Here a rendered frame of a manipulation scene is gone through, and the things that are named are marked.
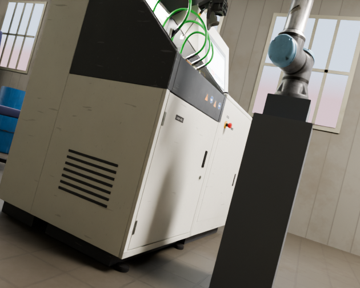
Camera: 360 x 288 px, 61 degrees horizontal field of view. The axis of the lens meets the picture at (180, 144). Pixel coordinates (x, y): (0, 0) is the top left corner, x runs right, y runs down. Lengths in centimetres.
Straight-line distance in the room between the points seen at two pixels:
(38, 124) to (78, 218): 55
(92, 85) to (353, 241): 307
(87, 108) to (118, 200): 46
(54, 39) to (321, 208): 304
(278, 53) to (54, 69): 109
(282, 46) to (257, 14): 297
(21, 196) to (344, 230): 308
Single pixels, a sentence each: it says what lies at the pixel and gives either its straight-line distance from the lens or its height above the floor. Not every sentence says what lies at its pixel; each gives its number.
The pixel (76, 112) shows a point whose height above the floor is 61.
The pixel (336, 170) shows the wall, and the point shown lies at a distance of 371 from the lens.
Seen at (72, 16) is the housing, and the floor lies 108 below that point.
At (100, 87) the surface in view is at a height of 75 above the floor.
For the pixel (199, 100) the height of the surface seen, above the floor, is 83.
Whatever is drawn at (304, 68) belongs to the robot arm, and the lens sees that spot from 145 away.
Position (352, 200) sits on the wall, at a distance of 372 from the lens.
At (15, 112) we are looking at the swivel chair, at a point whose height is 52.
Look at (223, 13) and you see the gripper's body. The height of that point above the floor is 131.
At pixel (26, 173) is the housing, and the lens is 174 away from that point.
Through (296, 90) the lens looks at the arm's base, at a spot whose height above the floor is 94.
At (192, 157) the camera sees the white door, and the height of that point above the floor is 54.
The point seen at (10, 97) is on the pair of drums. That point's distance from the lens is 423.
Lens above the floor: 55
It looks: 2 degrees up
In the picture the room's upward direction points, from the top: 15 degrees clockwise
